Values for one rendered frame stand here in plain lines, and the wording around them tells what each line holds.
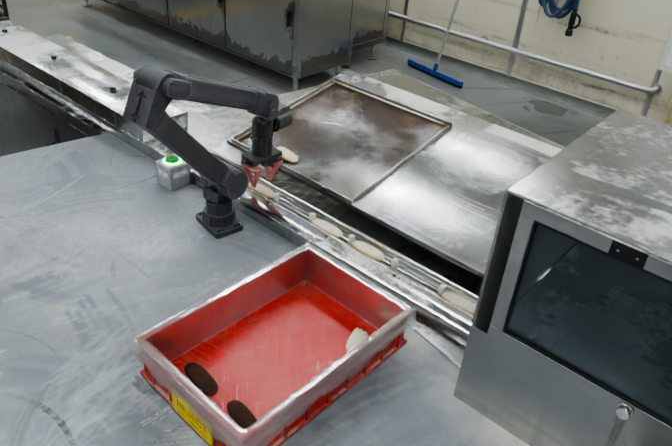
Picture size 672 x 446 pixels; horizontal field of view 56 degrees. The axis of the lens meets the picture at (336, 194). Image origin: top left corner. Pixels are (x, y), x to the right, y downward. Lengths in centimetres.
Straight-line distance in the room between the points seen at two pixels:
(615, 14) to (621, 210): 407
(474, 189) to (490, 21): 378
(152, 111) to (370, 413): 76
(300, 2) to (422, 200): 286
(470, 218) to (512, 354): 59
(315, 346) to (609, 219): 67
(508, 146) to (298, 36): 273
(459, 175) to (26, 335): 118
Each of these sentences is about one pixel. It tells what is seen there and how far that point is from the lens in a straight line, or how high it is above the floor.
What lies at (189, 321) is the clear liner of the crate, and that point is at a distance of 133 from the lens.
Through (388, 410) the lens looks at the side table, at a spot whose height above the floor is 82.
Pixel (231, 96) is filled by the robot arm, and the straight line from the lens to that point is 157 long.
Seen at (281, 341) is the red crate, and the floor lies 82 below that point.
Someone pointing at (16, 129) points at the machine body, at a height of 55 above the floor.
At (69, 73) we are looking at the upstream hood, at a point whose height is 92.
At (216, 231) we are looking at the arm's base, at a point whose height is 84.
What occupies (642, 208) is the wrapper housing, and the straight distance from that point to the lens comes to 111.
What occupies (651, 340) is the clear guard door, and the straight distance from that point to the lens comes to 107.
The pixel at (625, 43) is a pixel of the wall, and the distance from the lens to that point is 510.
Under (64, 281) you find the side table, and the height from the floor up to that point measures 82.
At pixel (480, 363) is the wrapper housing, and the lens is 125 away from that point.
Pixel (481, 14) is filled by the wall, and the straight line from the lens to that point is 553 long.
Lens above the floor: 180
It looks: 31 degrees down
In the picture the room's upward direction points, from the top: 5 degrees clockwise
